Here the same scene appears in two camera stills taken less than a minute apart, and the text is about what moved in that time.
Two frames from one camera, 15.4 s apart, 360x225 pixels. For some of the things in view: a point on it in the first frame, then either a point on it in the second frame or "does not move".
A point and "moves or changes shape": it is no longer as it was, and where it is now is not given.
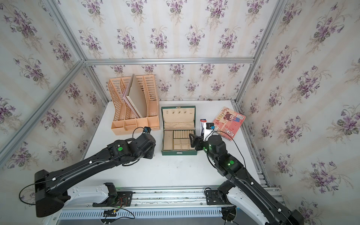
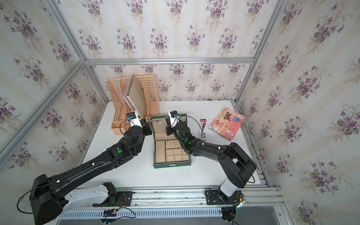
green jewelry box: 177,123 moves or changes shape
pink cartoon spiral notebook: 227,123 does not move
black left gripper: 152,152 → 146,127
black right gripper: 196,139 → 168,128
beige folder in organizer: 133,95 does not move
